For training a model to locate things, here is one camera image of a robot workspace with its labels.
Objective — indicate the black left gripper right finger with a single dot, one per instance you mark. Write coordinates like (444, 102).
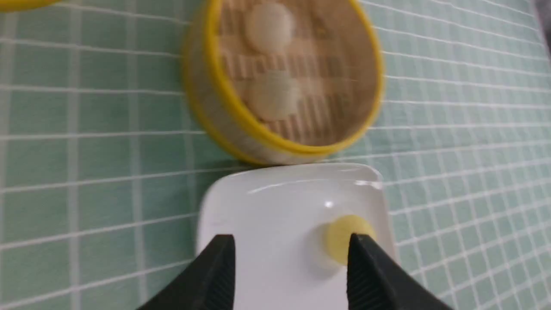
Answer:
(376, 282)

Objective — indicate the yellow steamed bun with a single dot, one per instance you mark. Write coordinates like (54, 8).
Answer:
(336, 239)

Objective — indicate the white square plate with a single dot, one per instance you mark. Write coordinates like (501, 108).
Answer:
(277, 216)

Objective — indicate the green checkered tablecloth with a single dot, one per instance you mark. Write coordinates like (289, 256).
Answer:
(103, 167)

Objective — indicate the bamboo steamer basket yellow rim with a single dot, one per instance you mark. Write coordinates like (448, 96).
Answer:
(334, 54)

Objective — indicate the white steamed bun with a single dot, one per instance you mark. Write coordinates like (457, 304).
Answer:
(269, 27)
(274, 96)

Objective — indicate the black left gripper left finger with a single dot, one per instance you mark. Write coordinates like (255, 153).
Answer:
(208, 283)

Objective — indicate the bamboo steamer lid yellow rim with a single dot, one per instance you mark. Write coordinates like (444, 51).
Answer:
(21, 5)

